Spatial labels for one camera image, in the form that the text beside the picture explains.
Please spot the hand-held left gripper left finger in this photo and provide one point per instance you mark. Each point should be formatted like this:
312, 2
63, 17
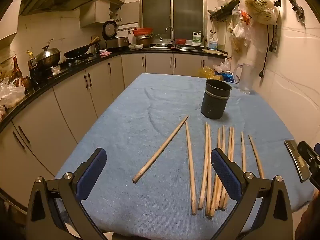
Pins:
91, 172

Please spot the dark grey utensil holder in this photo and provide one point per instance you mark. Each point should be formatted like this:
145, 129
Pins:
215, 105

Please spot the hanging bag of flatbread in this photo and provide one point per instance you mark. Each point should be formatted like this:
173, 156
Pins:
260, 7

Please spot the dark sauce bottle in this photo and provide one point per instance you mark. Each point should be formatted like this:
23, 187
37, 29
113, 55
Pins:
17, 68

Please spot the person's dark clothing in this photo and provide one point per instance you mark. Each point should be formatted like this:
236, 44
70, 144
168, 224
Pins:
308, 222

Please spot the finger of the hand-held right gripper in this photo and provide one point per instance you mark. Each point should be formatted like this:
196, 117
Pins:
313, 162

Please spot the white jug with green label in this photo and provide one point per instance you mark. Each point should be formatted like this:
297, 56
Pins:
196, 38

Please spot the black smartphone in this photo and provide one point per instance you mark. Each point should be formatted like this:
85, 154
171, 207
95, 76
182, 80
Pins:
297, 160

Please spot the red colander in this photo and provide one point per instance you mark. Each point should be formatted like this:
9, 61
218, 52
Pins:
180, 42

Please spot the rice cooker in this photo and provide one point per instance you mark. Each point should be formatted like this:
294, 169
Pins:
116, 41

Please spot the blue towel table cloth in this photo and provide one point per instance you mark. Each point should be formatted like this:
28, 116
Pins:
140, 105

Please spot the yellow plastic bag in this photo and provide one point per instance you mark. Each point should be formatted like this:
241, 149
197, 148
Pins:
207, 72

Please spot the hanging black tools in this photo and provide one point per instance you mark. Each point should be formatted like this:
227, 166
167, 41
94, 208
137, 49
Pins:
295, 2

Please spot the clear glass pitcher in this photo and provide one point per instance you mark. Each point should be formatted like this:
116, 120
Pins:
245, 80

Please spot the steel wok with lid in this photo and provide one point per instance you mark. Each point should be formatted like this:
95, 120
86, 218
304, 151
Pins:
47, 56

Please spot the pink cloth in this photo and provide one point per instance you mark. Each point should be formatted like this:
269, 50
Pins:
105, 52

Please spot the black kitchen countertop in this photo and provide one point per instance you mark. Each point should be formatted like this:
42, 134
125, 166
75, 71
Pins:
117, 53

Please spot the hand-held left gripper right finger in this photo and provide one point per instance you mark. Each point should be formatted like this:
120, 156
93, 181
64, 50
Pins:
225, 175

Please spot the range hood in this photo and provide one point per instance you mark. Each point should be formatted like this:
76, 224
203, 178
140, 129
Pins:
57, 0

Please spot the wooden cutting board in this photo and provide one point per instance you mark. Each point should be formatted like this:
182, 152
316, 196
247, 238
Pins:
215, 52

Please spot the bunch of wooden chopsticks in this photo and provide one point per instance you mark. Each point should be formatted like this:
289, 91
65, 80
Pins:
207, 155

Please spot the wall socket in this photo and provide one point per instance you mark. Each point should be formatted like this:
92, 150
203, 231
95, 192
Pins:
275, 45

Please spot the bottle with yellow cap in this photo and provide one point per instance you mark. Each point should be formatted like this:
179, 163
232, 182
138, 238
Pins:
31, 60

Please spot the white small bowls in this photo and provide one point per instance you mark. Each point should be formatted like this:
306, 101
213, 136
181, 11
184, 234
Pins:
136, 46

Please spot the white plastic bag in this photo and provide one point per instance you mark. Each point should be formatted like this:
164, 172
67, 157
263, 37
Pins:
223, 66

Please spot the dark framed window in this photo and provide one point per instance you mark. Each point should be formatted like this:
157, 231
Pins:
172, 12

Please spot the glass pot lid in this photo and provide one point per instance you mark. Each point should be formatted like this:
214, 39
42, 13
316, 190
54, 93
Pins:
161, 41

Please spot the beige upper kitchen cabinets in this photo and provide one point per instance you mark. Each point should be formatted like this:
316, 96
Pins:
100, 12

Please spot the gas stove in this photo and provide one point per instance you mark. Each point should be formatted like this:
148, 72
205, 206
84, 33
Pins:
67, 63

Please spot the crumpled clear plastic bag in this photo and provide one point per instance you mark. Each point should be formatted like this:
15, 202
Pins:
10, 93

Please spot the chrome faucet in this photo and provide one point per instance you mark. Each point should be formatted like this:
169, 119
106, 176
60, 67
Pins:
172, 33

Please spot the blue plastic bag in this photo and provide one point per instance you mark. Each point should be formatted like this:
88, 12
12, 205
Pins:
228, 77

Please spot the black wall shelf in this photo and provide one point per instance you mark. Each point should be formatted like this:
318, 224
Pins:
225, 7

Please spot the beige kitchen base cabinets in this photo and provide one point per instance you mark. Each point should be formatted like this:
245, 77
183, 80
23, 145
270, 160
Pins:
75, 97

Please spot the small metal seasoning box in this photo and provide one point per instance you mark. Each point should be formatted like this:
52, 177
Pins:
56, 70

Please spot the white jug with blue label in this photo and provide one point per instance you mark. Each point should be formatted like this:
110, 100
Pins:
213, 43

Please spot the red plastic basin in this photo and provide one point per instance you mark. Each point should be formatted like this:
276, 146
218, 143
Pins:
142, 32

